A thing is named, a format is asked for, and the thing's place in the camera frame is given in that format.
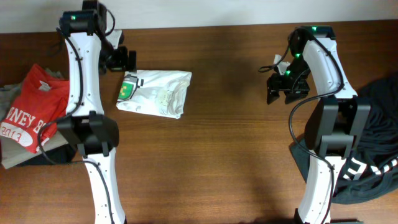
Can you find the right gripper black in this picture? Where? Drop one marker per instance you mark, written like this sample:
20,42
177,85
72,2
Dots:
275,84

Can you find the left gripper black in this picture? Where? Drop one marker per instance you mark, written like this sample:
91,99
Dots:
122,63

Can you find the white t-shirt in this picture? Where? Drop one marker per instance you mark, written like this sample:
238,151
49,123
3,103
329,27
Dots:
154,92

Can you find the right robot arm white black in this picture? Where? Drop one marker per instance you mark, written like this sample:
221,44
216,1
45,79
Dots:
335,126

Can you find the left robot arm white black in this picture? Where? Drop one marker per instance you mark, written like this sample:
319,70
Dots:
85,125

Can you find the red printed t-shirt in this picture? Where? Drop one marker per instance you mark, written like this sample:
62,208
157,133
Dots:
43,98

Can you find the black Nike t-shirt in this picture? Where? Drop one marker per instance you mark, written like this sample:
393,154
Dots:
371,171

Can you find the dark folded garment bottom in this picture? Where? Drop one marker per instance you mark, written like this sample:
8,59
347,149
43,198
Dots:
60,155

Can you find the khaki folded garment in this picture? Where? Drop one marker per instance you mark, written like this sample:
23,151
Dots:
12,153

